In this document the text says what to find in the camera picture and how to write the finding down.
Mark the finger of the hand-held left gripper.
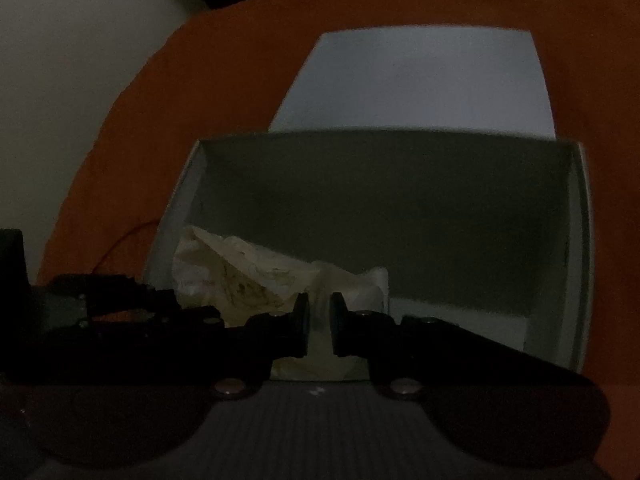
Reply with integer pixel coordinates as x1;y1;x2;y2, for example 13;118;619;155
52;274;180;317

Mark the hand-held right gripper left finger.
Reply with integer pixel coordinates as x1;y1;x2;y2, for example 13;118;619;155
55;292;310;401

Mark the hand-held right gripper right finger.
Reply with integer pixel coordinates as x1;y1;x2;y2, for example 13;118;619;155
331;292;596;401

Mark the white cardboard box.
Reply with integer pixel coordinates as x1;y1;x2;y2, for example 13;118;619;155
144;130;595;381

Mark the white box lid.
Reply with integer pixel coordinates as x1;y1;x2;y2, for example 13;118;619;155
269;27;557;140

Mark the orange cloth desktop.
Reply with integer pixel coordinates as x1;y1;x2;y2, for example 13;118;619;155
37;0;640;480

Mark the thin red cable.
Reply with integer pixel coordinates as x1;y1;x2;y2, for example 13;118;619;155
92;220;161;273

